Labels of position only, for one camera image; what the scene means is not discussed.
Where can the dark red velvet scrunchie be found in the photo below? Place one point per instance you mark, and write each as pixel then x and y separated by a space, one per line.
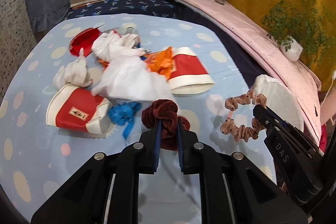
pixel 166 111

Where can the small crumpled white tissue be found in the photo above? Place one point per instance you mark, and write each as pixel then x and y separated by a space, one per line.
pixel 75 73

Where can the white paper towel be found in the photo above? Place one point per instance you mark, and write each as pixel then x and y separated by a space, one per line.
pixel 128 78

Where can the red white paper cup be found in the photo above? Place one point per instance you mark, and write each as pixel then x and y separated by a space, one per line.
pixel 76 109
pixel 188 75

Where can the white lined trash bin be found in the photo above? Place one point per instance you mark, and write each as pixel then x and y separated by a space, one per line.
pixel 280 100

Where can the blue crumpled scrap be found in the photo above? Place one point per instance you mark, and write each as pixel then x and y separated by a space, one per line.
pixel 124 115

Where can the navy patterned cloth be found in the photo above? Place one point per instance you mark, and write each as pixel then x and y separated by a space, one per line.
pixel 161 8

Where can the pink cloth covered shelf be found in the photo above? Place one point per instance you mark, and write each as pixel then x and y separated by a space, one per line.
pixel 296 76

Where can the green plant white pot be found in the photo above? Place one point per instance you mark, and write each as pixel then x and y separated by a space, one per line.
pixel 311 23

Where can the pink dotted scrunchie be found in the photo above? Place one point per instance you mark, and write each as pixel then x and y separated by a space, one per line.
pixel 236 124

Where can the red paper packet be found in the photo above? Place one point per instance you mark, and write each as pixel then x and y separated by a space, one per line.
pixel 84 40

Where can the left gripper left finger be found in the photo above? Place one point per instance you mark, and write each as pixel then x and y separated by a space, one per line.
pixel 141 157

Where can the orange plastic wrapper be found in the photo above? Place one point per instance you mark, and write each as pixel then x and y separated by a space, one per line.
pixel 146 65

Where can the grey drawstring pouch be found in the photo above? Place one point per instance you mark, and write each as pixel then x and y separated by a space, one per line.
pixel 122 30

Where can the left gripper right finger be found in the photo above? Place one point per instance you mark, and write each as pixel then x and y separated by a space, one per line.
pixel 198 158

